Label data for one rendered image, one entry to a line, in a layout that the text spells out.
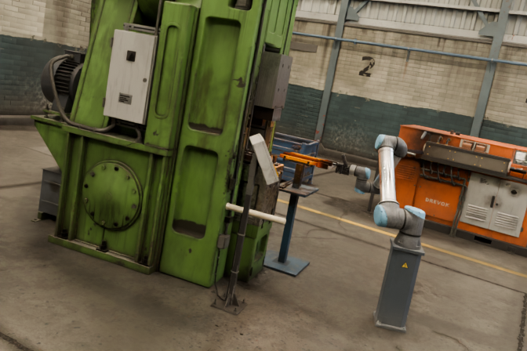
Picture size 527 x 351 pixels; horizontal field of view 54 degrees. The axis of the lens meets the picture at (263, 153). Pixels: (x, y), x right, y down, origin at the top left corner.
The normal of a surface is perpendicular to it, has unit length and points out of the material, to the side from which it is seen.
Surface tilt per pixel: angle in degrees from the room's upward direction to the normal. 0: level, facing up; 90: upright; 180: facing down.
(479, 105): 90
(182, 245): 90
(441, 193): 90
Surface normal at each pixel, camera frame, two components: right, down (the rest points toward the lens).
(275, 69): -0.33, 0.09
